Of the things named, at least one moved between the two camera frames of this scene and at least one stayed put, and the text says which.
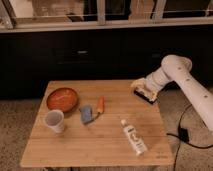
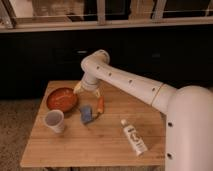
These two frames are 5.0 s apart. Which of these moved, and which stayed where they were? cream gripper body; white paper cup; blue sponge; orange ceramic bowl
Moved: cream gripper body
Stayed: blue sponge; orange ceramic bowl; white paper cup
